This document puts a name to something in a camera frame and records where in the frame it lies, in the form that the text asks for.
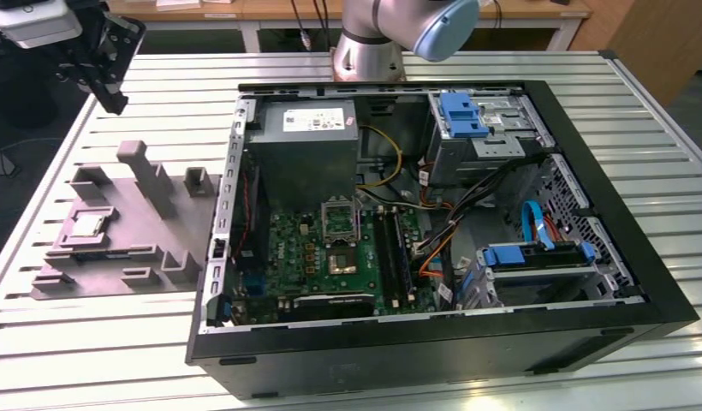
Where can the RAM stick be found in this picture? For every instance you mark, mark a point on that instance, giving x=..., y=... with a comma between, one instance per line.
x=405, y=261
x=99, y=256

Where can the wooden desk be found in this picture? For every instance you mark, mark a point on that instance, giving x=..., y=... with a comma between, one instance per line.
x=534, y=13

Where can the graphics card with black shroud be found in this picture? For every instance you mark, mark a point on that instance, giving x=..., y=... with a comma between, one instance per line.
x=334, y=301

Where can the grey power supply unit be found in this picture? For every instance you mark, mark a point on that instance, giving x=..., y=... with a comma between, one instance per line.
x=305, y=162

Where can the CPU socket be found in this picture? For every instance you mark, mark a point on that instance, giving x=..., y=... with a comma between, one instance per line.
x=342, y=261

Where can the hard disk in blue carrier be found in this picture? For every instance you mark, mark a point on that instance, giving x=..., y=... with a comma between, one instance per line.
x=505, y=254

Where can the wooden cabinet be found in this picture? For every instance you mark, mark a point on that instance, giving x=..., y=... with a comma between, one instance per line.
x=659, y=43

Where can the black RAM slot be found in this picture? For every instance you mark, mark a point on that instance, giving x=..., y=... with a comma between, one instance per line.
x=385, y=257
x=397, y=257
x=391, y=257

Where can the CPU with silver top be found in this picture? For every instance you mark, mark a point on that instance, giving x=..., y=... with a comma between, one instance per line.
x=87, y=224

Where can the blue board connector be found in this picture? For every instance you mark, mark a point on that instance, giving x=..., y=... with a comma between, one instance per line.
x=255, y=286

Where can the black PC case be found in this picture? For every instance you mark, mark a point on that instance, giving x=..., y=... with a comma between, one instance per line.
x=385, y=364

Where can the blue plastic drive latch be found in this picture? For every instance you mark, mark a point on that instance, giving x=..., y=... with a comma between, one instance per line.
x=459, y=111

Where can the white paper box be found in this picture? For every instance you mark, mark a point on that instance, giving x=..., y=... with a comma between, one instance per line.
x=177, y=4

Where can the grey parts rack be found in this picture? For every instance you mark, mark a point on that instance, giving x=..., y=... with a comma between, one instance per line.
x=134, y=222

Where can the green motherboard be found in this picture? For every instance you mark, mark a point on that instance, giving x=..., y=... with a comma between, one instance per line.
x=294, y=240

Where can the metal drive cage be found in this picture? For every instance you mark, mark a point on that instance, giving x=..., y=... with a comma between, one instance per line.
x=499, y=150

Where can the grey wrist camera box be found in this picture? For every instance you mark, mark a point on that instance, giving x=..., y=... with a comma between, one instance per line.
x=31, y=21

